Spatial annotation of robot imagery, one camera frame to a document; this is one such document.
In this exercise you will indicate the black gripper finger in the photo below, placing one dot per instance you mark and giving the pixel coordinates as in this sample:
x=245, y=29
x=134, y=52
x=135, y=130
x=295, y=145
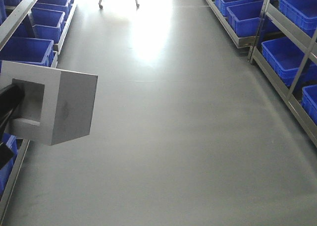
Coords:
x=6, y=154
x=10, y=97

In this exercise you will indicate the gray square foam base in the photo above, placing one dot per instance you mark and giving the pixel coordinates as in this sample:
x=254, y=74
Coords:
x=58, y=104

